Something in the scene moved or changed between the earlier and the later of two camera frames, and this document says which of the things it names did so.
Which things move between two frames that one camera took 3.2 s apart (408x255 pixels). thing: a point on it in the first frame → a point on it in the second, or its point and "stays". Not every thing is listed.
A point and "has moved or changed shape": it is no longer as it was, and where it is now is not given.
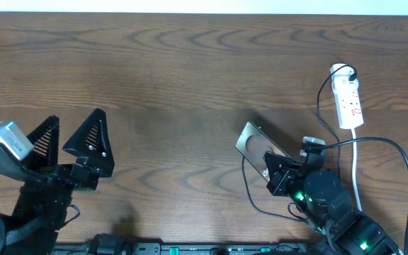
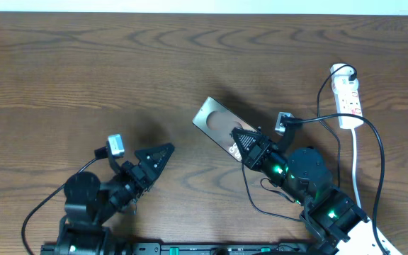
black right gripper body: [288, 182] → [267, 159]
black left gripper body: [59, 176] → [132, 188]
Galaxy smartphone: [254, 142] has moved or changed shape
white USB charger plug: [341, 84] stays
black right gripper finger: [277, 163] → [248, 142]
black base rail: [183, 249] stays
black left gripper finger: [91, 144] → [154, 158]
